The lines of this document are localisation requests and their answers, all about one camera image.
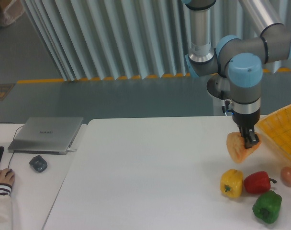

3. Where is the red bell pepper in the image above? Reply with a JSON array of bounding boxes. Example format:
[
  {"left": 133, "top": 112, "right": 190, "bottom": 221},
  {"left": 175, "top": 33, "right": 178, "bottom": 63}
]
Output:
[{"left": 244, "top": 171, "right": 277, "bottom": 194}]

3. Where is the yellow bell pepper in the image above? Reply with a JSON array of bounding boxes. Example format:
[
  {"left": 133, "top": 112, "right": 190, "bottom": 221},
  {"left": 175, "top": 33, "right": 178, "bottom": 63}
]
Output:
[{"left": 220, "top": 169, "right": 243, "bottom": 198}]

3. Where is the silver closed laptop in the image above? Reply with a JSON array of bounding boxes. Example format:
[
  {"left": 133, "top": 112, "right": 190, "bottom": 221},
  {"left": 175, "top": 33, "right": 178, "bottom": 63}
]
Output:
[{"left": 8, "top": 117, "right": 83, "bottom": 155}]

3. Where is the green bell pepper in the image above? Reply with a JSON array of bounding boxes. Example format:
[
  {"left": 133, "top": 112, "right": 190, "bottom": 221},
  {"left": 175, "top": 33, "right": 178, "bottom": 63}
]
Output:
[{"left": 252, "top": 190, "right": 282, "bottom": 224}]

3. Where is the orange triangular bread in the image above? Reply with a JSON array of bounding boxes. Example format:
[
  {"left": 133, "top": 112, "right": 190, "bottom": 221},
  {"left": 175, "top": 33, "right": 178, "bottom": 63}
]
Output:
[{"left": 226, "top": 132, "right": 262, "bottom": 163}]

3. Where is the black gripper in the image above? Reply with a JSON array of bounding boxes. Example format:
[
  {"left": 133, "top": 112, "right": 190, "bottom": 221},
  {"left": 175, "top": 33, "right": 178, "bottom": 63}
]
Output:
[{"left": 225, "top": 99, "right": 260, "bottom": 149}]

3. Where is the dark small case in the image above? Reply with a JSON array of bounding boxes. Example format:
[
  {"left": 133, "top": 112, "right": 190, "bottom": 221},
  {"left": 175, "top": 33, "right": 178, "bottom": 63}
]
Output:
[{"left": 29, "top": 155, "right": 48, "bottom": 173}]

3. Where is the brown egg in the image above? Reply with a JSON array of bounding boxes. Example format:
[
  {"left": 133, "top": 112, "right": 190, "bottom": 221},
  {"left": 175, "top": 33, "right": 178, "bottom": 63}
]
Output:
[{"left": 280, "top": 166, "right": 291, "bottom": 187}]

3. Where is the white folding partition screen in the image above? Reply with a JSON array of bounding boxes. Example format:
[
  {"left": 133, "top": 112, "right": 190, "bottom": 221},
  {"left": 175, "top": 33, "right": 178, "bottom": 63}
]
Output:
[{"left": 23, "top": 0, "right": 291, "bottom": 81}]

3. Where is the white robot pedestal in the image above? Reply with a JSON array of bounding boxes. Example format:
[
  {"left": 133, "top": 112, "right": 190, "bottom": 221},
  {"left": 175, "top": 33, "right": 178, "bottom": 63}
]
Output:
[{"left": 206, "top": 74, "right": 231, "bottom": 116}]

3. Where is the yellow woven basket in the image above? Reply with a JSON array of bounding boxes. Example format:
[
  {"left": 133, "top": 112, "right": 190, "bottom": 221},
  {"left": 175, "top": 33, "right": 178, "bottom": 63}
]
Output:
[{"left": 257, "top": 104, "right": 291, "bottom": 162}]

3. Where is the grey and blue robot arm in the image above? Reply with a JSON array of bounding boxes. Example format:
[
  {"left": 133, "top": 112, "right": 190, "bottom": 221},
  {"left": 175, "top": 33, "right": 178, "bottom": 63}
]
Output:
[{"left": 183, "top": 0, "right": 291, "bottom": 149}]

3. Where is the person's hand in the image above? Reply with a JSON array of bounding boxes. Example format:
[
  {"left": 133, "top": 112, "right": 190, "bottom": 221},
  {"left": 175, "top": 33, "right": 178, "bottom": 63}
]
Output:
[{"left": 0, "top": 168, "right": 15, "bottom": 187}]

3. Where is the brown cardboard box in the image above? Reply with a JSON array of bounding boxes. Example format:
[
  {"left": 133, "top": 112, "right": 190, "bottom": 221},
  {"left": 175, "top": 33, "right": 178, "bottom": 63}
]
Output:
[{"left": 0, "top": 0, "right": 25, "bottom": 28}]

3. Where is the forearm in white sleeve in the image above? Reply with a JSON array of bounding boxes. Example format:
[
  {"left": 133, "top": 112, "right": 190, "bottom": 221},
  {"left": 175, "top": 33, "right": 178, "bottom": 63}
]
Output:
[{"left": 0, "top": 183, "right": 12, "bottom": 230}]

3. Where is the black mouse cable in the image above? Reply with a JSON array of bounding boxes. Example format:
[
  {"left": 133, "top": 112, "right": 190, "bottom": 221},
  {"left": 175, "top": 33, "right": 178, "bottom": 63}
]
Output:
[{"left": 0, "top": 122, "right": 26, "bottom": 170}]

